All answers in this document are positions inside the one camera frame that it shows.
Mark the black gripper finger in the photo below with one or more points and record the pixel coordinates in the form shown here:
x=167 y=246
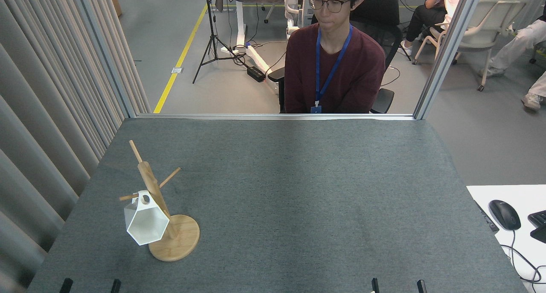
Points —
x=116 y=286
x=375 y=285
x=66 y=286
x=422 y=287

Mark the white hexagonal cup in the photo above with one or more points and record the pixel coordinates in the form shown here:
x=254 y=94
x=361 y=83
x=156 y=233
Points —
x=145 y=224

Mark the wooden cup rack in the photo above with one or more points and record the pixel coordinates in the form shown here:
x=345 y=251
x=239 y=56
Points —
x=184 y=242

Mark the black flat bar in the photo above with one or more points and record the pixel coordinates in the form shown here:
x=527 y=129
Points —
x=488 y=219

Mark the black computer mouse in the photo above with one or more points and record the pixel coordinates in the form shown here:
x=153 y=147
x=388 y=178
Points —
x=504 y=215

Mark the black keyboard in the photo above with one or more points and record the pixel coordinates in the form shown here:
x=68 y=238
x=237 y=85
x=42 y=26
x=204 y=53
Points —
x=538 y=224

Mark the white side table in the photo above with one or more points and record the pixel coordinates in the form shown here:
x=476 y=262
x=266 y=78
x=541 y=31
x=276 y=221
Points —
x=524 y=195

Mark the grey pleated curtain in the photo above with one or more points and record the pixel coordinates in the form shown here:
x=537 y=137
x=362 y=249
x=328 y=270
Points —
x=42 y=92

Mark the person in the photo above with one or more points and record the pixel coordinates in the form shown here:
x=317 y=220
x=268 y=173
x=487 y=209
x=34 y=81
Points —
x=422 y=20
x=341 y=79
x=512 y=43

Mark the metal floor socket plate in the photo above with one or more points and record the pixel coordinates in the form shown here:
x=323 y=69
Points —
x=177 y=70

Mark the white armchair on wheels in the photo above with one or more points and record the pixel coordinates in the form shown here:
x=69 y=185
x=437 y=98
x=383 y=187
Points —
x=486 y=28

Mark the black tripod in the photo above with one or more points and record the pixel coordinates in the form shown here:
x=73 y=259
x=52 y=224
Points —
x=211 y=28

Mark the black office chair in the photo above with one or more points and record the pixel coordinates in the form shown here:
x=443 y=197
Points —
x=386 y=7

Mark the white machine stand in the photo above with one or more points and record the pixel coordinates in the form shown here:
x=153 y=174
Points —
x=304 y=11

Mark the black-framed glasses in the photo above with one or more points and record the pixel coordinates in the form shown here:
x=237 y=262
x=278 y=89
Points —
x=337 y=5

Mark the cardboard box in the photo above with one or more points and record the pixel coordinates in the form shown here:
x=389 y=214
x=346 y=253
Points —
x=115 y=3

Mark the white-legged desk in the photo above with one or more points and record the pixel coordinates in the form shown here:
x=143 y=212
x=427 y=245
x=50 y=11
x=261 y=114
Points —
x=240 y=24

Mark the silver frame rail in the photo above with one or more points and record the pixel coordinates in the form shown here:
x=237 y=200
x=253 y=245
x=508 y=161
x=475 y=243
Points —
x=256 y=116

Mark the silver frame post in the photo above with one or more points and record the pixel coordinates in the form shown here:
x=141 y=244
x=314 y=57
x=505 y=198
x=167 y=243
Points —
x=106 y=50
x=448 y=50

